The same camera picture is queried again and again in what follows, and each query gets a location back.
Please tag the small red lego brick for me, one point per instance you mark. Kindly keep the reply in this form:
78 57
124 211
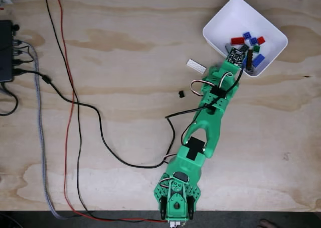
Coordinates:
261 40

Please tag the camera circuit board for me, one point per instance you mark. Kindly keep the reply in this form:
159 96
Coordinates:
235 56

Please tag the small grey lego brick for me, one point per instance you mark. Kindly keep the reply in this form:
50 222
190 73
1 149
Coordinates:
250 71

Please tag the long red lego brick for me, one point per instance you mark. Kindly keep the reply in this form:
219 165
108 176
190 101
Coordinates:
237 41

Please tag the white lego brick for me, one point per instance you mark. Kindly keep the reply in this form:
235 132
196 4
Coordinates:
196 66

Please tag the black hub box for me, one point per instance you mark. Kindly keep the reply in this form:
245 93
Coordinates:
5 49

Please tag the dark grey lego brick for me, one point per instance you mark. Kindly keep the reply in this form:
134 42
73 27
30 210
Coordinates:
244 47

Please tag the small blue lego brick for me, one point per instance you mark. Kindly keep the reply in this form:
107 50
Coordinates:
247 35
253 41

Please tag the white plastic bin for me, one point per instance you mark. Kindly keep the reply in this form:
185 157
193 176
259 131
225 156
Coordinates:
240 17

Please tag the person's foot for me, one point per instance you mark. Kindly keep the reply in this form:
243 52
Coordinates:
267 223

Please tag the light grey lego brick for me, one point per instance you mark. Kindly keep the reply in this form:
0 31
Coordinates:
227 46

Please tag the long blue lego brick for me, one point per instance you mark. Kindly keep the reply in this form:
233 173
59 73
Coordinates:
259 60
244 63

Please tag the small black lego piece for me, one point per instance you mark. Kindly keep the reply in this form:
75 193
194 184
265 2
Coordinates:
181 94

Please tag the brown lego plate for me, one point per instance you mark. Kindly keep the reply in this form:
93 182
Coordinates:
250 59

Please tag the small green lego brick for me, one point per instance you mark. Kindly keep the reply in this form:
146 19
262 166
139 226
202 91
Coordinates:
256 49

